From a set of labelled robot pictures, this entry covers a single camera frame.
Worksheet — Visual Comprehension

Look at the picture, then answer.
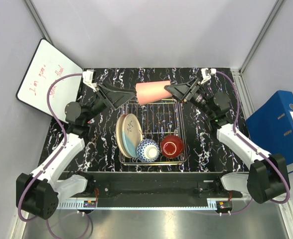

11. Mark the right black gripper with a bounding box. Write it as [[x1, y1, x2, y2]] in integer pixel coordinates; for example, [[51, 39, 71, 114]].
[[164, 77, 214, 118]]

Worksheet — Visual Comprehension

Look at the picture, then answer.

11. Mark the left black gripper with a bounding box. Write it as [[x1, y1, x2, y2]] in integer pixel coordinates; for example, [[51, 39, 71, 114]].
[[84, 82, 137, 123]]

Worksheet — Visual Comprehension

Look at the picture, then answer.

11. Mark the light pink plastic cup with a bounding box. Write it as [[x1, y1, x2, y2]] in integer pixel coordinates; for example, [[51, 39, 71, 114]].
[[136, 81, 172, 106]]

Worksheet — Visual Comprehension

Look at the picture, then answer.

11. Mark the metal wire dish rack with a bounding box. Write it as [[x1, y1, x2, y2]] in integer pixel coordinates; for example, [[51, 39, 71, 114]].
[[119, 98, 188, 166]]

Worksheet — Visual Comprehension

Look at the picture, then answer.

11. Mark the cream and blue plate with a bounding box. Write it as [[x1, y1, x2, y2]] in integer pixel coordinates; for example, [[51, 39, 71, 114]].
[[122, 114, 143, 158]]

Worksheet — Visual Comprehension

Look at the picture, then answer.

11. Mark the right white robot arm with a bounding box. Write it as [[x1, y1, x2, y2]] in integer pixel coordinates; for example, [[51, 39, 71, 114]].
[[164, 79, 290, 204]]

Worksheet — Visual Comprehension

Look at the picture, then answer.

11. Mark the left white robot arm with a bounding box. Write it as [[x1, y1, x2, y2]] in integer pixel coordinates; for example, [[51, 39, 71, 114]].
[[16, 83, 136, 222]]

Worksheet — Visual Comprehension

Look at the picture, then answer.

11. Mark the pink rimmed ceramic plate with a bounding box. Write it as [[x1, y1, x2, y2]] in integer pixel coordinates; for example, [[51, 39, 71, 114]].
[[116, 114, 132, 158]]

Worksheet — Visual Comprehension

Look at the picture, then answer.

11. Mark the red lacquer bowl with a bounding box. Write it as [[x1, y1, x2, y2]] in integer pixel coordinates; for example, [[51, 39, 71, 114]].
[[160, 135, 184, 158]]

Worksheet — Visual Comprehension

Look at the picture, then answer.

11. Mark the blue white patterned bowl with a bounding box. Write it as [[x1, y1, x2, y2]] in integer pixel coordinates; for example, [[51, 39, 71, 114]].
[[136, 139, 160, 163]]

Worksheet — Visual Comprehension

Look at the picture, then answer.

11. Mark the white dry erase board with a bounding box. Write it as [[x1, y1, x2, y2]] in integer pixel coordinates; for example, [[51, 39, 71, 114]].
[[16, 39, 83, 121]]

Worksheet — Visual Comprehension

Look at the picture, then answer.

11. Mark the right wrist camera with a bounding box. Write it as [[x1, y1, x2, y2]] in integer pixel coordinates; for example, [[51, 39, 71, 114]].
[[201, 68, 217, 85]]

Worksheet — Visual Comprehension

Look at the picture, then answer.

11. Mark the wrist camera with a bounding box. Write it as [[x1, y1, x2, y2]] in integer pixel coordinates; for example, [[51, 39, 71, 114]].
[[201, 68, 217, 85], [82, 70, 96, 87]]

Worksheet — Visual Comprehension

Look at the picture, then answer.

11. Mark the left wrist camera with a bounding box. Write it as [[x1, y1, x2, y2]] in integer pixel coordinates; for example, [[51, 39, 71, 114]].
[[82, 70, 96, 87]]

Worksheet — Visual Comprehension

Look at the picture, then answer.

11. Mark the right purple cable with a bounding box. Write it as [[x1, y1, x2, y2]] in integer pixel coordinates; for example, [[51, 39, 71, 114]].
[[215, 71, 291, 215]]

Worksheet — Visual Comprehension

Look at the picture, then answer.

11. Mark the purple cable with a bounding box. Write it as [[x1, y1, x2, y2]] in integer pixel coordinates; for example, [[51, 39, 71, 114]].
[[15, 72, 94, 239], [215, 71, 291, 215]]

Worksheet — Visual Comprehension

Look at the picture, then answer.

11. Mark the blue ring binder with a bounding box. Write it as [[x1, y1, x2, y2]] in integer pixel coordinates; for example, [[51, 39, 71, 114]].
[[246, 90, 293, 173]]

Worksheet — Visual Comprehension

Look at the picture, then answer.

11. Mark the white slotted cable duct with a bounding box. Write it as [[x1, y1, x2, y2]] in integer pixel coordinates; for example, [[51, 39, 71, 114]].
[[57, 199, 97, 210]]

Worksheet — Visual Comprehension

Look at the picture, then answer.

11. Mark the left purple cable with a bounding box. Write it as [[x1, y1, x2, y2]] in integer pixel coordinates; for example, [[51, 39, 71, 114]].
[[15, 72, 94, 239]]

